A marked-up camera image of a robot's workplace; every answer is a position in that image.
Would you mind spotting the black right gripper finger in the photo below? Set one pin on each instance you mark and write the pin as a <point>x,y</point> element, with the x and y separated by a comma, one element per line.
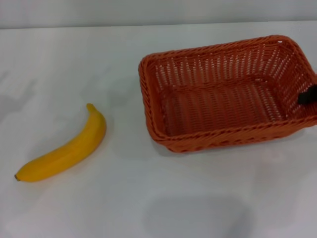
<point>308,96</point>

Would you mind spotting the orange woven plastic basket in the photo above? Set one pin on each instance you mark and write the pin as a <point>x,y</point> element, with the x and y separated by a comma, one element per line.
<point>223,104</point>

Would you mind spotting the yellow banana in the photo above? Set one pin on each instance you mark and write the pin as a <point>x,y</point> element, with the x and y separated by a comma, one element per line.
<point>71,151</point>

